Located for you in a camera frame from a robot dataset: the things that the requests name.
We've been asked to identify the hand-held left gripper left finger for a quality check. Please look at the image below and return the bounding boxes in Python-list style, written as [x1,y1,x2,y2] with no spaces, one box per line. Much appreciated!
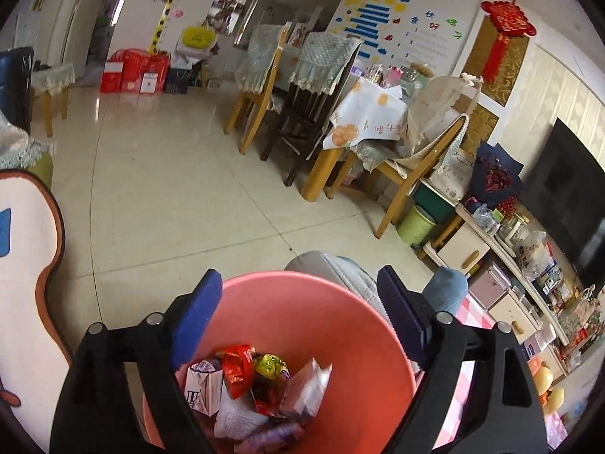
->
[50,269,223,454]

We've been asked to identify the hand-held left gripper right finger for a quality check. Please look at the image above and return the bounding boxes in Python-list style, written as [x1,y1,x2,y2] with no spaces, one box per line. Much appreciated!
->
[377,266,549,454]

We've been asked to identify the red snack wrapper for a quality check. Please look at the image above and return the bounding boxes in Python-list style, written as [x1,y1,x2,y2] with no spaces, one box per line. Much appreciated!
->
[222,344,284,417]

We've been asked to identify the yellow green snack wrapper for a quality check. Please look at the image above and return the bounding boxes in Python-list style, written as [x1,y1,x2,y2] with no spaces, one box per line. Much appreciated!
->
[253,354,290,381]

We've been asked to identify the pink plastic bin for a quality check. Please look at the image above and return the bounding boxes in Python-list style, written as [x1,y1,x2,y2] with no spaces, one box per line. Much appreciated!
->
[142,271,419,454]

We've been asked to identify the crumpled white carton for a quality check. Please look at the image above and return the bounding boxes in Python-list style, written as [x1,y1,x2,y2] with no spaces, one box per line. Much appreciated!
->
[183,358,224,414]

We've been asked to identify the person's leg with blue sock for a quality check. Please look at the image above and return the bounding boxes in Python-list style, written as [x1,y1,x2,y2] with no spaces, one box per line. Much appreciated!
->
[284,250,393,313]

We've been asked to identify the light green waste bin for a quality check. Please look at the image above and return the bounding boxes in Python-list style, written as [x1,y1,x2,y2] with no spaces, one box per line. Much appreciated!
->
[396,203,438,247]

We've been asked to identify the pink storage box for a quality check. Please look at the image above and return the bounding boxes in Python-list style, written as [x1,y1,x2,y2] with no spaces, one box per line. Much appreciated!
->
[468,265,511,310]

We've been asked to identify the cream television cabinet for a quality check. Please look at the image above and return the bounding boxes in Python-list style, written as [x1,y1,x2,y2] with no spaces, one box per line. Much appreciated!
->
[423,203,572,374]

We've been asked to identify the dark green tub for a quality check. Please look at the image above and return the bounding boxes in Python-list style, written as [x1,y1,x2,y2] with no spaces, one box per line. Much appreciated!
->
[411,182,457,223]

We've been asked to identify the purple snack wrapper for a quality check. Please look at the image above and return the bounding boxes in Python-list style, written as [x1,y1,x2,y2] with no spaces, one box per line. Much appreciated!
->
[234,421,306,454]

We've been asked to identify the clear plastic bag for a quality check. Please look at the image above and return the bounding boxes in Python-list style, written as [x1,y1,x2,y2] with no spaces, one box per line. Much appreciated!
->
[515,231,549,280]

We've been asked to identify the white printed sack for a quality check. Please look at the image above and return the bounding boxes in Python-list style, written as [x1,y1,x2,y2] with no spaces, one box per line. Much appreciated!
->
[428,146,476,202]

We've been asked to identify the dark blue flower bouquet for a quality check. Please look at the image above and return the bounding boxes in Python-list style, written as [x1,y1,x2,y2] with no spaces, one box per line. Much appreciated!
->
[465,142,524,209]

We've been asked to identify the cream cartoon floor mat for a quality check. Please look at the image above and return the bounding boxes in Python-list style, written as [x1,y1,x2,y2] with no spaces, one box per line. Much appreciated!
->
[0,168,74,454]

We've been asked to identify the black television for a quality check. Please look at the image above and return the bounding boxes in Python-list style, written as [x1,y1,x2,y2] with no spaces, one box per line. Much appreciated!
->
[520,117,605,289]

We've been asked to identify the wooden chair cream cover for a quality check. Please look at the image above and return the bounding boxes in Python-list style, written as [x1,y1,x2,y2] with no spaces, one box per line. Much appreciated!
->
[326,76,480,239]

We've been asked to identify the dark box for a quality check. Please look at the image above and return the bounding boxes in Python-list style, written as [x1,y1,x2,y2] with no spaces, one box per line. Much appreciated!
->
[164,67,194,95]

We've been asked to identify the wooden chair lace cover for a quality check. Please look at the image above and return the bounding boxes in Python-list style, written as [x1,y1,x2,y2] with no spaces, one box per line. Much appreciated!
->
[224,23,289,154]

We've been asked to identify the dark wooden chair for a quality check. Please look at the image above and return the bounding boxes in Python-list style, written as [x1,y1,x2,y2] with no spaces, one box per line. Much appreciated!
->
[260,33,362,187]

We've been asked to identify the yellow plastic bag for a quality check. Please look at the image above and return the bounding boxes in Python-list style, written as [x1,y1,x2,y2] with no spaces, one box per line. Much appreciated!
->
[182,26,218,49]

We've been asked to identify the stool with lace cover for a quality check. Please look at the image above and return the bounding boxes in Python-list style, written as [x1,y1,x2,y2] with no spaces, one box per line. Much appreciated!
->
[31,64,76,138]

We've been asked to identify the black chair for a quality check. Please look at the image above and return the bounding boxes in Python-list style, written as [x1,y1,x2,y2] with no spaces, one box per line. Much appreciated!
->
[0,47,35,133]

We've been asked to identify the yellow height ruler sticker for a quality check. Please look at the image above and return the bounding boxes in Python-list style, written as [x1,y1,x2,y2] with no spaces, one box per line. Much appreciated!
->
[150,0,192,55]

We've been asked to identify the white refrigerator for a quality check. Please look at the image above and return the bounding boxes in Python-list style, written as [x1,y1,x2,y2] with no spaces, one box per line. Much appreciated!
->
[9,0,109,81]

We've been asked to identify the wall sticker chart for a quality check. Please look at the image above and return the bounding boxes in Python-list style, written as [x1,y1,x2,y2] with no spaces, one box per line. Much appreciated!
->
[338,0,461,64]

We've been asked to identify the red knot wall ornament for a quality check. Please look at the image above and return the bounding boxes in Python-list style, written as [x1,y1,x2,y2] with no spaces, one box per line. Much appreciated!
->
[481,0,538,83]

